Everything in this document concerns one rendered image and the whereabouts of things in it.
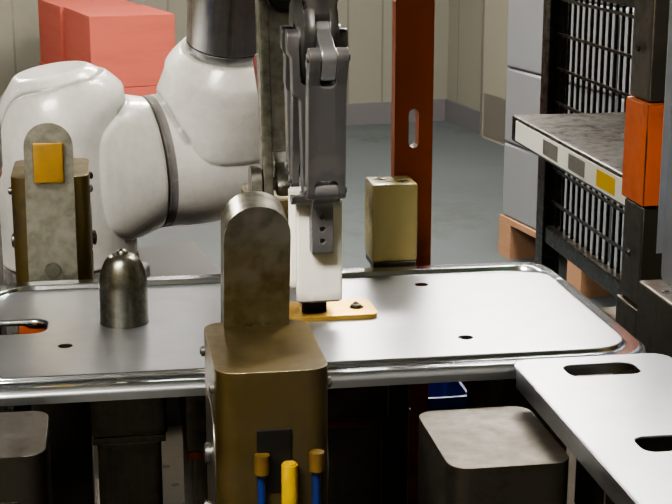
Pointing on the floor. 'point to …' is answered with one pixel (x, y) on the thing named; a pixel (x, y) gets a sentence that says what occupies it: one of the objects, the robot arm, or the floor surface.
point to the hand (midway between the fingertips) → (314, 245)
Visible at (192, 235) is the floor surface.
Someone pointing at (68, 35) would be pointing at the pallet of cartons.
